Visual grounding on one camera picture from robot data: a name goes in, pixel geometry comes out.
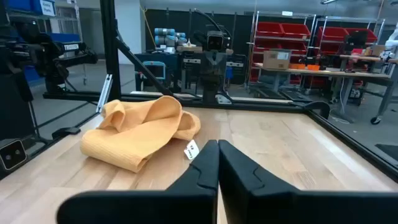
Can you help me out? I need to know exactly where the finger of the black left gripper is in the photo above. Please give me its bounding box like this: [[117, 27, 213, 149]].
[[203, 52, 216, 75], [215, 52, 227, 75]]

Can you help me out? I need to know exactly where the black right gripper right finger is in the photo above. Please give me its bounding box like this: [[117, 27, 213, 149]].
[[218, 139, 398, 224]]

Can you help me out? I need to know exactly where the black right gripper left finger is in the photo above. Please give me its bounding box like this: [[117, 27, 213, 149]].
[[56, 139, 220, 224]]

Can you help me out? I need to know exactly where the yellow towel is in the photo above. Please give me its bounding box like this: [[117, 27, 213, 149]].
[[79, 95, 201, 174]]

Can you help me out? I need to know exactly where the dark desk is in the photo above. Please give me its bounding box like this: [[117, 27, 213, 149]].
[[134, 51, 183, 93]]

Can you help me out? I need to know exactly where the cardboard box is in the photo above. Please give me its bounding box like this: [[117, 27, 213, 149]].
[[262, 49, 292, 70]]

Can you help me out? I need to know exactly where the metal rack with red bins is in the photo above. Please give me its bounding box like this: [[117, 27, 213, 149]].
[[313, 17, 386, 91], [247, 11, 317, 93]]

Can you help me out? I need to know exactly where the long grey workbench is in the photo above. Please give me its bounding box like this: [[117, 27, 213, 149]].
[[253, 62, 398, 125]]

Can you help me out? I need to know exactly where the white robot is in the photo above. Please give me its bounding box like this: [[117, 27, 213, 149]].
[[384, 23, 398, 62]]

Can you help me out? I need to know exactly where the blue storage bin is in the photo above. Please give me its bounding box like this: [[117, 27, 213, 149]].
[[30, 0, 57, 17], [6, 0, 32, 12]]

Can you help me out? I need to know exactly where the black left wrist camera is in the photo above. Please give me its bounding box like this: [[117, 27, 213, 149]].
[[206, 30, 225, 52]]

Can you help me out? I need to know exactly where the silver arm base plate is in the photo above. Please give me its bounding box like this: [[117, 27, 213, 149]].
[[215, 93, 233, 105]]

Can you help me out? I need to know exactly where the black aluminium table frame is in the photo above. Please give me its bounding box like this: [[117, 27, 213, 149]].
[[0, 0, 398, 184]]

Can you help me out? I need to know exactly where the black table-level camera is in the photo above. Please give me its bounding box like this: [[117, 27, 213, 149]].
[[0, 139, 28, 171]]

